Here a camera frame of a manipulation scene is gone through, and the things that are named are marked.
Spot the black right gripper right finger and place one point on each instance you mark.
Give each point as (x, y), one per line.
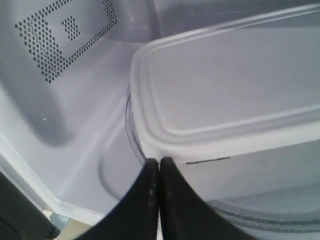
(184, 215)

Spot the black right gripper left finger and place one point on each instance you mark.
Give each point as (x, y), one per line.
(135, 217)

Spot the white lidded plastic container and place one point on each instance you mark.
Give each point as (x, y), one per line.
(236, 105)

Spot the white microwave oven body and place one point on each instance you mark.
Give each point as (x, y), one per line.
(63, 65)

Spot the glass turntable plate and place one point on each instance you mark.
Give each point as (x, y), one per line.
(271, 195)

